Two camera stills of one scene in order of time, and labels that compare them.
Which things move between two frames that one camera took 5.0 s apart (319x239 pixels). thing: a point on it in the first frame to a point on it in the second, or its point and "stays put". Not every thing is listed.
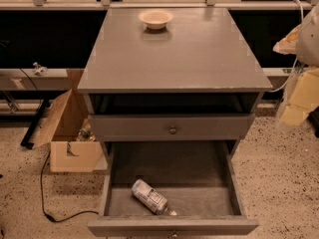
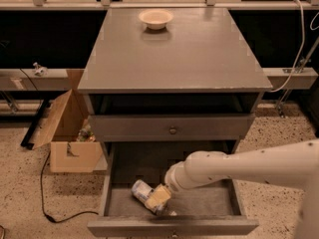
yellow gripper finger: (303, 96) to (183, 175)
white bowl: (156, 19) stays put
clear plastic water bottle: (151, 198) stays put
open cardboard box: (73, 143) stays put
